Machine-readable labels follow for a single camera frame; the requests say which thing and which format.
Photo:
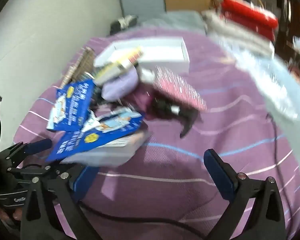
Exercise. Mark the grey-blue blanket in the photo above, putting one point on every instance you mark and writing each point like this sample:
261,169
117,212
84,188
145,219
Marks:
179,20

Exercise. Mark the red folded quilt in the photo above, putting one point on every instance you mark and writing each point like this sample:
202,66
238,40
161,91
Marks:
257,19

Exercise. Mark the blue eye mask pouch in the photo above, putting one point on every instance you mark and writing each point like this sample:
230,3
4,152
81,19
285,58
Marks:
97,131
71,108

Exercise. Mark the clear plastic sheet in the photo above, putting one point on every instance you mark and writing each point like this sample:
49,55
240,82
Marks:
268,72

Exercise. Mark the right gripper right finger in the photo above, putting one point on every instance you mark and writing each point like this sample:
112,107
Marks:
266,219

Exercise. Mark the lilac soft pouch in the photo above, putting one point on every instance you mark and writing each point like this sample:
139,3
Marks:
121,86

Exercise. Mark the purple shampoo pump bottle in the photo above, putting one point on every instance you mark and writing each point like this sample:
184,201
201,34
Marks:
157,106

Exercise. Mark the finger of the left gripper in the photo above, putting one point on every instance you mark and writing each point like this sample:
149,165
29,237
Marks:
37,147

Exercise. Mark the purple striped bed sheet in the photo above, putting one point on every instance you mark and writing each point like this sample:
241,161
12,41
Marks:
167,178

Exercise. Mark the person's left hand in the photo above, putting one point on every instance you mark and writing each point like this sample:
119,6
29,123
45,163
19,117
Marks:
11,216

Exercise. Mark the black white garment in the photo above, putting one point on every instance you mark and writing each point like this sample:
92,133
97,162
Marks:
123,23

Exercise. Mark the white cardboard box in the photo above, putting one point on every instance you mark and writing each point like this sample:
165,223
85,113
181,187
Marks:
162,51

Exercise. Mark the wicker basket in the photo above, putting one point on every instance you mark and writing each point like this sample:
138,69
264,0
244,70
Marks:
85,63

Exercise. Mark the pink glitter sponge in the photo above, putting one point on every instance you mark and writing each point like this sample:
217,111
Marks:
176,88

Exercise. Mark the bagged powder puff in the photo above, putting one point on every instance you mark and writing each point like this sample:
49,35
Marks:
112,154

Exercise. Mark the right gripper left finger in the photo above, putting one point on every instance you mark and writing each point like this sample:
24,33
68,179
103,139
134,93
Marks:
41,188

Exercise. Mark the white folded quilt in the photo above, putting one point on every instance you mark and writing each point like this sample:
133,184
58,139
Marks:
233,34

